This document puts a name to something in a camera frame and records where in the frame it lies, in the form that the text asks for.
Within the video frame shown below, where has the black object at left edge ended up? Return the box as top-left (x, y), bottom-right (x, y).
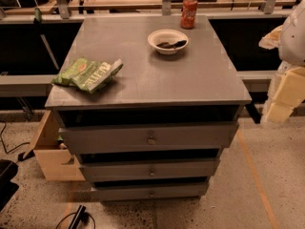
top-left (0, 159), bottom-right (19, 211)

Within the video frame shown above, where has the grey metal shelf frame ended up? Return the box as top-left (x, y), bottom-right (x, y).
top-left (0, 7), bottom-right (295, 97)

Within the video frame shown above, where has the black floor cable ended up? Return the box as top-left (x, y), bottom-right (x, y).
top-left (0, 121), bottom-right (31, 156)

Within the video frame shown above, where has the bottom grey drawer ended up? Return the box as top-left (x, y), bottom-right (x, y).
top-left (91, 181), bottom-right (209, 201)

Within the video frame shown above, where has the light wooden box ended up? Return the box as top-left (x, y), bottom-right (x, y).
top-left (22, 111), bottom-right (84, 181)

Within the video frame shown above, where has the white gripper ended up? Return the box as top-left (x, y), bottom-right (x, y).
top-left (258, 0), bottom-right (305, 124)

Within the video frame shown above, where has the dark rxbar chocolate wrapper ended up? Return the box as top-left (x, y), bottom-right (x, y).
top-left (156, 40), bottom-right (187, 49)

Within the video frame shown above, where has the grey drawer cabinet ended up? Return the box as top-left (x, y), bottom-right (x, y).
top-left (46, 16), bottom-right (251, 190)

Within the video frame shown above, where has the black device on floor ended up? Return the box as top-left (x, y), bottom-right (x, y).
top-left (55, 205), bottom-right (96, 229)

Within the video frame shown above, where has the green chip bag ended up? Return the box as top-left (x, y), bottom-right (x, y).
top-left (52, 57), bottom-right (123, 94)

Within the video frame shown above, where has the grey drawer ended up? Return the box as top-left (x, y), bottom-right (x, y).
top-left (59, 121), bottom-right (238, 155)
top-left (91, 181), bottom-right (209, 201)
top-left (80, 158), bottom-right (220, 182)

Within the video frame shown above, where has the middle grey drawer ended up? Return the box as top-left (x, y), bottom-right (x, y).
top-left (80, 158), bottom-right (220, 182)

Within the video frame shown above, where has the white paper bowl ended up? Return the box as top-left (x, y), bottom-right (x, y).
top-left (148, 30), bottom-right (189, 55)

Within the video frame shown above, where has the orange soda can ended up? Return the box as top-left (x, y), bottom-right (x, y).
top-left (180, 0), bottom-right (197, 29)

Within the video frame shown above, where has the top grey drawer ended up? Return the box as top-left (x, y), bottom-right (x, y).
top-left (59, 121), bottom-right (238, 155)

